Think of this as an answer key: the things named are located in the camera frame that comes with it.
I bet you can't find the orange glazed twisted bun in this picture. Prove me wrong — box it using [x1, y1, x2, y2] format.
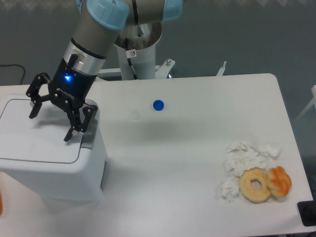
[266, 166, 292, 198]

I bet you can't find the white trash can lid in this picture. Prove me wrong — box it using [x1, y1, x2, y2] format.
[0, 99, 82, 163]

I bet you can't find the crumpled white tissue small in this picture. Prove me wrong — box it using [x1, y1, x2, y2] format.
[220, 177, 239, 203]

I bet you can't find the white frame at right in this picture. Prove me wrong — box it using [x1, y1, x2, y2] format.
[293, 85, 316, 127]

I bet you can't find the crumpled white tissue large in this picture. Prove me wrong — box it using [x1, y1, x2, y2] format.
[224, 140, 281, 177]

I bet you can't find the orange object at edge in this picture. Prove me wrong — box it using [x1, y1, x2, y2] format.
[0, 192, 3, 216]

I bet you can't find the blue bottle cap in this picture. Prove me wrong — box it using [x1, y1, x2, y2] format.
[153, 100, 164, 111]

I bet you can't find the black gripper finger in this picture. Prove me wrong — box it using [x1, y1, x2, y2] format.
[26, 73, 51, 119]
[63, 104, 98, 142]

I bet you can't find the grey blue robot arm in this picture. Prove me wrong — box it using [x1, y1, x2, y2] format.
[26, 0, 183, 141]

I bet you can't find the black device at corner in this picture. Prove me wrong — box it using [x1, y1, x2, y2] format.
[297, 200, 316, 227]

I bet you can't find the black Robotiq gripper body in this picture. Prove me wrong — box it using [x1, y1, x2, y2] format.
[48, 57, 96, 112]

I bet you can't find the plain ring donut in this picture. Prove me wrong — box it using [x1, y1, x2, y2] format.
[238, 168, 271, 203]

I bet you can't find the black cable on floor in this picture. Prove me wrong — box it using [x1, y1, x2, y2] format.
[0, 64, 26, 84]

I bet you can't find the white metal base frame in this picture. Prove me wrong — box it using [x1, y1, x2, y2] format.
[97, 59, 227, 81]

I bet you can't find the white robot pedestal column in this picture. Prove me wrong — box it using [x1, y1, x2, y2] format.
[115, 22, 162, 80]

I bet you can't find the white trash can body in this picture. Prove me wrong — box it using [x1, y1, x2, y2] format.
[0, 94, 108, 201]

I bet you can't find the black cable on pedestal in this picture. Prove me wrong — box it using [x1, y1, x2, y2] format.
[124, 37, 138, 80]

